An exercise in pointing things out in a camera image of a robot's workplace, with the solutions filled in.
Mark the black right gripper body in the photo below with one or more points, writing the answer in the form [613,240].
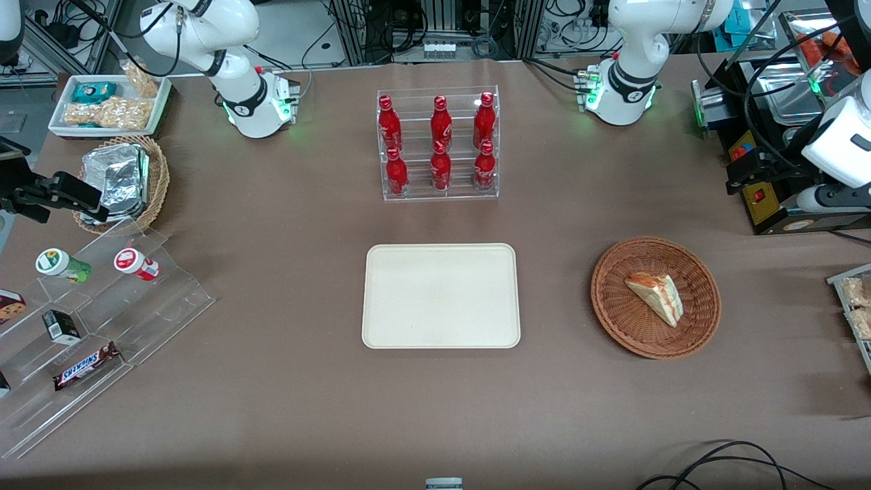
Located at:
[15,182]

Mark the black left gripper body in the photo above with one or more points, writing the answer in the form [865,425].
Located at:
[781,169]

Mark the triangular sandwich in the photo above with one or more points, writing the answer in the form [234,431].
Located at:
[656,294]

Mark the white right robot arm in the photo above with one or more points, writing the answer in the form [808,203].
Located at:
[231,75]

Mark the white rectangular snack tray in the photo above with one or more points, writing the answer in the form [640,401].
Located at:
[61,122]

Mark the light wicker basket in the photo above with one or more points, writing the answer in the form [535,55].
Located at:
[160,177]

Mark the stainless steel tray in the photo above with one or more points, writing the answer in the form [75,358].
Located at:
[789,92]

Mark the white tray with pastries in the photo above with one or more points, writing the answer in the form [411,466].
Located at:
[840,286]

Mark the brown round wicker basket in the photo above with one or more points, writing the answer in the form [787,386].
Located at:
[626,320]

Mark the cream rectangular serving tray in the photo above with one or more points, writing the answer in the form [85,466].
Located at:
[441,296]

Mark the black yellow control box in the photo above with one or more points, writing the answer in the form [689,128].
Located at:
[765,207]

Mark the silver foil wrapped package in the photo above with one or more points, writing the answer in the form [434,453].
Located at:
[119,180]

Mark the green label yogurt cup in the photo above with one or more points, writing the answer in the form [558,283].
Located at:
[60,265]

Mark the silver metal cylinder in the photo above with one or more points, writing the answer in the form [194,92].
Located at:
[711,109]

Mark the red label yogurt cup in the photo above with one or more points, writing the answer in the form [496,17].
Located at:
[135,263]

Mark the large clear peanut snack bag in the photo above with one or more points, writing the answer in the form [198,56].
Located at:
[112,114]

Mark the teal snack packet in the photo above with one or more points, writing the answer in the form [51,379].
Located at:
[94,92]

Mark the brown cookie box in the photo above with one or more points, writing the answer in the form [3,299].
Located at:
[10,306]

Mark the small black carton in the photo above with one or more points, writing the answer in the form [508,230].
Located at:
[61,327]

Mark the clear acrylic stepped stand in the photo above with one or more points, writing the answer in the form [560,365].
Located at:
[160,306]

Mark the small clear peanut snack bag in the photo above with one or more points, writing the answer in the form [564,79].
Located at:
[141,80]

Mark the clear wrapped pastry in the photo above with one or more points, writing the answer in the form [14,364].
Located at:
[857,291]
[863,324]

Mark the orange snack pack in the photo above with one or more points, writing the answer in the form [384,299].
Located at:
[827,51]

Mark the Snickers chocolate bar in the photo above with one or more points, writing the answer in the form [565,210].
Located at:
[85,366]

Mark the red cola bottle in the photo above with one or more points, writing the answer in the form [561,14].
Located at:
[484,169]
[390,126]
[441,126]
[397,175]
[484,121]
[441,170]

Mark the clear acrylic bottle rack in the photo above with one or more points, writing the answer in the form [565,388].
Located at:
[463,194]

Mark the white power strip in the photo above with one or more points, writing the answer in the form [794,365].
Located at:
[439,49]

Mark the aluminium frame rack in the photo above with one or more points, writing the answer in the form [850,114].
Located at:
[524,27]

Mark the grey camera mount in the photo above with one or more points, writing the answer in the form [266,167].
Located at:
[444,484]

